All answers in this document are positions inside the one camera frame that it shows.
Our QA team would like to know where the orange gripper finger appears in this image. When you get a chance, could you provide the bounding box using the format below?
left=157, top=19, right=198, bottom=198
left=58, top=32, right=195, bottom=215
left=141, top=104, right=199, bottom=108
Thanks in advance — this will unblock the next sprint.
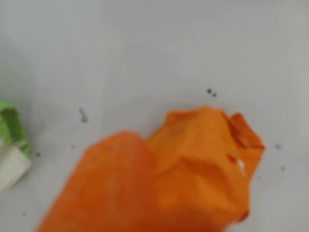
left=35, top=130, right=227, bottom=232

